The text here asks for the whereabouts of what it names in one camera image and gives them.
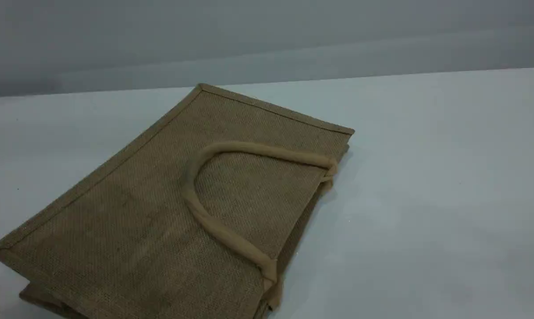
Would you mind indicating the brown jute tote bag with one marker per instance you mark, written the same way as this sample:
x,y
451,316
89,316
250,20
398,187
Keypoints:
x,y
160,212

